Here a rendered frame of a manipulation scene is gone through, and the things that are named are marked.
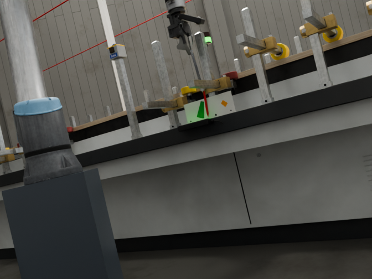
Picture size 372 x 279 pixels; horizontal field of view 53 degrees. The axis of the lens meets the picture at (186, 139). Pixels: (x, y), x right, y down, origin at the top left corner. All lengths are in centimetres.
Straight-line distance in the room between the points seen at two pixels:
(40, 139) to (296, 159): 118
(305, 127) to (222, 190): 64
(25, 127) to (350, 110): 119
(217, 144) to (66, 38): 490
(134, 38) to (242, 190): 459
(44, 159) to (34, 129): 10
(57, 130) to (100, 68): 494
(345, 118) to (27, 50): 125
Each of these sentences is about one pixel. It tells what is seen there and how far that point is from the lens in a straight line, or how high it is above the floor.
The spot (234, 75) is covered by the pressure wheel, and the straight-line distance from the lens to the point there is 187.
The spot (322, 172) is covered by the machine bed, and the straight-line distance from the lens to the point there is 185.
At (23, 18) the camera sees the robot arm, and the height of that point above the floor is 120.
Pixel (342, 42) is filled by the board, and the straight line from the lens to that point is 180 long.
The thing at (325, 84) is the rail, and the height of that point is 71.
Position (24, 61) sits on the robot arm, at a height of 104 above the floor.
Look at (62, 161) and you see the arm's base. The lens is 126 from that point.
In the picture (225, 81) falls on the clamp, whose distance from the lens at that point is 172.
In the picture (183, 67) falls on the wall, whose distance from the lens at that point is 612.
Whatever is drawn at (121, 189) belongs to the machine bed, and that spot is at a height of 42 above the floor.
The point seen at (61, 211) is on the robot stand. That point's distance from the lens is 120.
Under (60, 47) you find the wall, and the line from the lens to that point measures 640.
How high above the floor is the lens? 61
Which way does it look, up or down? 1 degrees up
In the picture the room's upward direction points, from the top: 13 degrees counter-clockwise
